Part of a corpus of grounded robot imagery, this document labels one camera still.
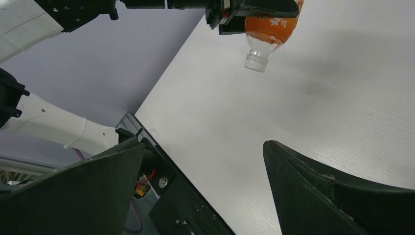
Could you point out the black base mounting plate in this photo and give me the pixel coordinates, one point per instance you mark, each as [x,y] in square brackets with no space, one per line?
[180,209]

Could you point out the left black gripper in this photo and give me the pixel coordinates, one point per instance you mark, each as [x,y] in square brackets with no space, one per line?
[220,14]

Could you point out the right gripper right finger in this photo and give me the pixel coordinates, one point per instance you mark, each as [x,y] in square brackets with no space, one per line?
[312,198]

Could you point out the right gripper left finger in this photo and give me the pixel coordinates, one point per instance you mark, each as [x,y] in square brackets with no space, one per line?
[90,197]

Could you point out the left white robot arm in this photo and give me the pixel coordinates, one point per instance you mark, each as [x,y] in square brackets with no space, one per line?
[167,63]

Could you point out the orange drink bottle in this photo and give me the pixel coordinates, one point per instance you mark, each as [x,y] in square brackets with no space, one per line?
[264,36]

